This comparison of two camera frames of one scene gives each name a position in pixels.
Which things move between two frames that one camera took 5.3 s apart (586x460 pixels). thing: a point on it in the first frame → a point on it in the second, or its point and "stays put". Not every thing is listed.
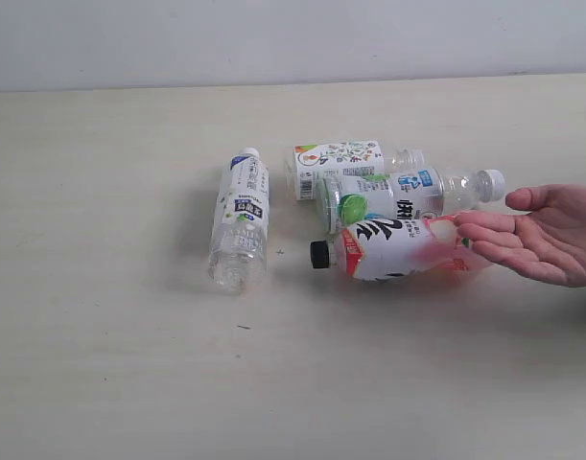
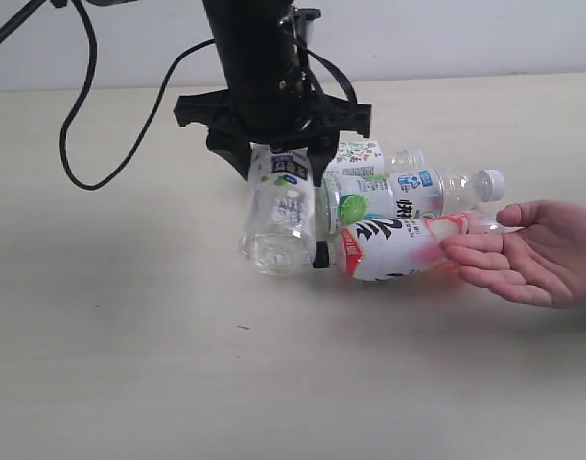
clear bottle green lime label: [403, 195] stays put
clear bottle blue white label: [238, 247] → [279, 234]
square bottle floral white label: [305, 164] stays put
